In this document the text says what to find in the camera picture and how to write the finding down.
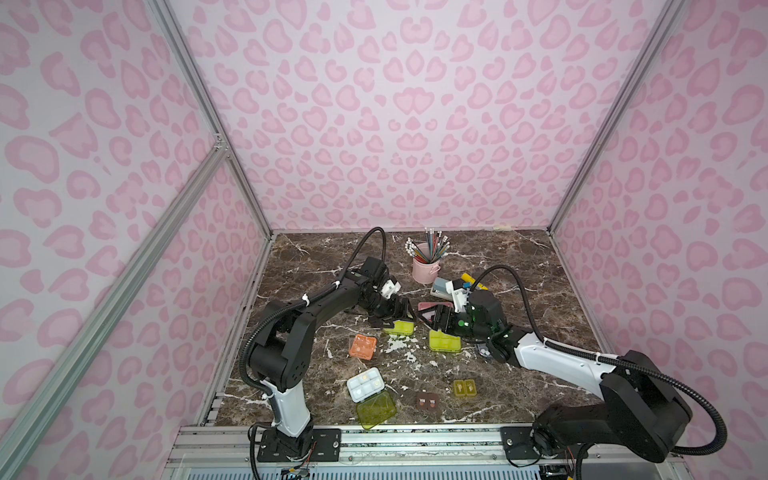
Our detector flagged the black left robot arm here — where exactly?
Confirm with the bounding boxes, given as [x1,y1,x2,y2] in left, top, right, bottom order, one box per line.
[238,257,412,440]

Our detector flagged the grey blue stapler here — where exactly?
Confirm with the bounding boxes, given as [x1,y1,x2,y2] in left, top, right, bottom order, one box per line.
[430,277,454,301]

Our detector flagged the green pillbox front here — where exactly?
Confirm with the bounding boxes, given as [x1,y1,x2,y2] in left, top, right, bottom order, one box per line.
[346,367,397,430]

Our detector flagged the pink red rectangular pillbox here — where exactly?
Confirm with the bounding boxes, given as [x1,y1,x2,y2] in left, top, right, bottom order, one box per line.
[417,302,444,317]

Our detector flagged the small yellow pillbox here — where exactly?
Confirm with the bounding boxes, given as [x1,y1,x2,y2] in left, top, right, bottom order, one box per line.
[452,379,477,398]

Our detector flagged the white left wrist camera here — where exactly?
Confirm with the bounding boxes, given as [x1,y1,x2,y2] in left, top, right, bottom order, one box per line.
[379,279,401,300]

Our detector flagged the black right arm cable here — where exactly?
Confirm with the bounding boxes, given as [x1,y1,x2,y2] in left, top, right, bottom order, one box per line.
[467,264,729,480]

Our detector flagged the pink pencil cup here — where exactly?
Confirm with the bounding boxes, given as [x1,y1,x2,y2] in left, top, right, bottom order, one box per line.
[411,242,441,285]

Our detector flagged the pencils in cup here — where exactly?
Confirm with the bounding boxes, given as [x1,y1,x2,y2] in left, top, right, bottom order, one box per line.
[405,229,451,264]

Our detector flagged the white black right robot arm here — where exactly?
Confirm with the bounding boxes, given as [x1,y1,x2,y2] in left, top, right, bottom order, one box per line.
[417,290,692,463]

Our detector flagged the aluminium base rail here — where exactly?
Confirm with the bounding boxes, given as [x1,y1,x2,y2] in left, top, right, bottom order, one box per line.
[164,422,685,480]

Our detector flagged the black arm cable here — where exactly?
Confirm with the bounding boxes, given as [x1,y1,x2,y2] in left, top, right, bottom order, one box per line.
[238,226,389,480]
[467,264,729,480]

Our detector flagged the small orange pillbox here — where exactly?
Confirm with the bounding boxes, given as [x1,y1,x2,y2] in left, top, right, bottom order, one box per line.
[348,334,378,361]

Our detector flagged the small dark red pillbox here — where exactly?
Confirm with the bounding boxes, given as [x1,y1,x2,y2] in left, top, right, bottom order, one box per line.
[415,392,440,411]

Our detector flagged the yellow glue stick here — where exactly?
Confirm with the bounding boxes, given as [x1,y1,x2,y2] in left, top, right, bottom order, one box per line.
[461,273,487,290]

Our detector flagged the green pillbox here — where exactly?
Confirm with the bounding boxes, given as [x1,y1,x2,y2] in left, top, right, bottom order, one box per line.
[428,330,462,353]
[383,320,415,337]
[346,367,397,430]

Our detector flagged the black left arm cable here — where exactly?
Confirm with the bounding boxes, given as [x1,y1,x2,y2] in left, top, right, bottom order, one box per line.
[238,226,389,480]

